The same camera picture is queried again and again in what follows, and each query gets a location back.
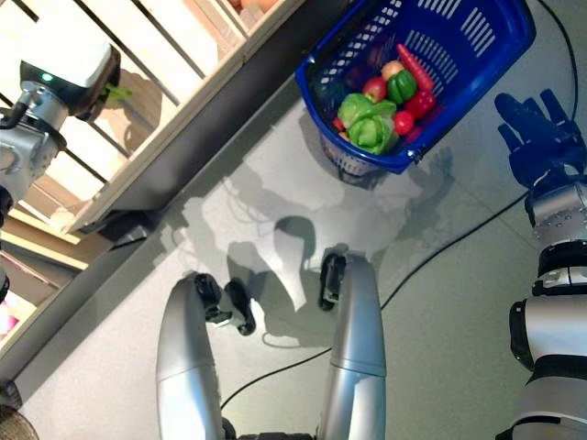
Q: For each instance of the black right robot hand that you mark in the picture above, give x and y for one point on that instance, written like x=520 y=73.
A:
x=550 y=142

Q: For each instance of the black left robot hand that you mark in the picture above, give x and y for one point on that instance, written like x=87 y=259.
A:
x=78 y=64

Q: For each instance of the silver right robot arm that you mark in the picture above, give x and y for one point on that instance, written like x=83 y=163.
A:
x=559 y=215

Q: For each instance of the blue plastic shopping basket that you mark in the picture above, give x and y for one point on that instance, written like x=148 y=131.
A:
x=504 y=50

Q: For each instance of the red bell pepper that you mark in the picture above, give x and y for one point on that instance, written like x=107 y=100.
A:
x=421 y=103

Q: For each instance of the wooden vegetable display shelf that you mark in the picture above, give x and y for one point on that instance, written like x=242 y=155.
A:
x=183 y=153

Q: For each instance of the red tomato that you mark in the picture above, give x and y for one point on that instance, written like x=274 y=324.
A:
x=404 y=122

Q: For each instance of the red carrot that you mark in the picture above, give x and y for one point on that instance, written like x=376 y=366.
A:
x=415 y=68

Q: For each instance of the green bell pepper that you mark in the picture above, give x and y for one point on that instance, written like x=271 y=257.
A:
x=402 y=87

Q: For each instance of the tan onion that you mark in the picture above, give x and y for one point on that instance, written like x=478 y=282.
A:
x=392 y=69

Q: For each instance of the red apple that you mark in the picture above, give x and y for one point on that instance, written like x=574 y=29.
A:
x=375 y=89

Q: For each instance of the round green lettuce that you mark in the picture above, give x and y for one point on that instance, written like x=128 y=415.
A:
x=355 y=107

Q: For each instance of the silver right robot leg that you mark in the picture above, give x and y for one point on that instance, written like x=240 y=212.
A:
x=357 y=321

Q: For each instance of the silver robot leg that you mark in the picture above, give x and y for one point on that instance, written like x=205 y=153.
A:
x=357 y=321
x=183 y=348

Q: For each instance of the silver left robot leg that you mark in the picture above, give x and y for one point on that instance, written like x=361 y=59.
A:
x=183 y=348

